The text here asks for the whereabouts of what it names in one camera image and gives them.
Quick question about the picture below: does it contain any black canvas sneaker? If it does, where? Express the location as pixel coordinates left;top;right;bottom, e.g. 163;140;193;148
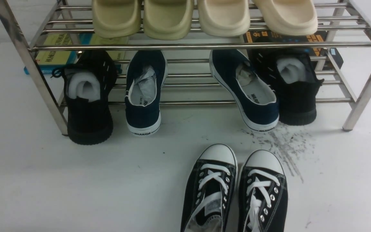
238;150;288;232
180;144;238;232

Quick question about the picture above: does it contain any stainless steel shoe rack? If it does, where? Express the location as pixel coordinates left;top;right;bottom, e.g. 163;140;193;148
0;0;371;136

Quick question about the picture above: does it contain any navy canvas shoe left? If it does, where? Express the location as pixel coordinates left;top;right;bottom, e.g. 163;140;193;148
125;50;168;137

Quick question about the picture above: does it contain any navy canvas shoe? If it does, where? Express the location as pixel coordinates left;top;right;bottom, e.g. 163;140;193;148
125;50;168;137
209;49;279;132

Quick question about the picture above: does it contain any navy canvas shoe right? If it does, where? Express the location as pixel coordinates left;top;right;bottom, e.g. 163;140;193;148
209;49;279;132

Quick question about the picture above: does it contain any olive green slipper right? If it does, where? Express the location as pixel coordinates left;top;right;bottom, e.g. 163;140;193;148
143;0;195;41

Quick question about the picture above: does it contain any olive green slipper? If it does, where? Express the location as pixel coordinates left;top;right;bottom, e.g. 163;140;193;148
143;0;195;41
91;0;143;38

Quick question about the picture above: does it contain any black knit sneaker left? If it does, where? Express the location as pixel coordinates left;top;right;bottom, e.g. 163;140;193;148
52;50;118;145

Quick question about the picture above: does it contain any black knit sneaker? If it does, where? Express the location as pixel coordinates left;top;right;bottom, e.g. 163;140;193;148
248;48;324;125
52;50;118;145

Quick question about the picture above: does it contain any cream slipper left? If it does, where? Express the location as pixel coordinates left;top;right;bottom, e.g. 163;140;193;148
197;0;251;37

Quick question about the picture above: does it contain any cream slipper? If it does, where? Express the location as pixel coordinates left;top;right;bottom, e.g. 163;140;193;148
252;0;318;36
197;0;251;37

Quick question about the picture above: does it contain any black orange book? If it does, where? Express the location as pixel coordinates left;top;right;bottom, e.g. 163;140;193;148
240;30;344;70

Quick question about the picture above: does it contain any black knit sneaker right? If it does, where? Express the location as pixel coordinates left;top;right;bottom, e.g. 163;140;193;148
248;48;324;125

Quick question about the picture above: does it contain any olive green slipper left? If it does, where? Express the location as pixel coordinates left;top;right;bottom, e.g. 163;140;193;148
91;0;143;38

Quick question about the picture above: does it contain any cream slipper right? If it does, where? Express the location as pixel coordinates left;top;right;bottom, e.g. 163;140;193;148
252;0;318;36

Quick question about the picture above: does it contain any yellow green book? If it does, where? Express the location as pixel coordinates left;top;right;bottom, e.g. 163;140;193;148
35;33;129;75

